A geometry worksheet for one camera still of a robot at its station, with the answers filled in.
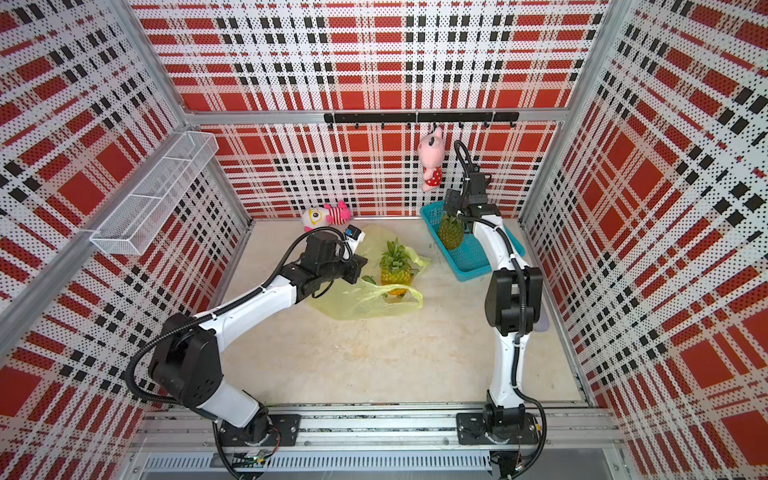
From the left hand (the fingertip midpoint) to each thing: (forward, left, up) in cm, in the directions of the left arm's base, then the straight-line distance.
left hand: (369, 260), depth 86 cm
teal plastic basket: (+12, -33, -18) cm, 40 cm away
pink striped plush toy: (+29, +22, -11) cm, 38 cm away
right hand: (+22, -30, +5) cm, 38 cm away
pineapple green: (+19, -27, -8) cm, 34 cm away
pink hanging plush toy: (+29, -19, +17) cm, 38 cm away
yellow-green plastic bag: (-12, 0, -2) cm, 12 cm away
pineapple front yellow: (-1, -8, -3) cm, 8 cm away
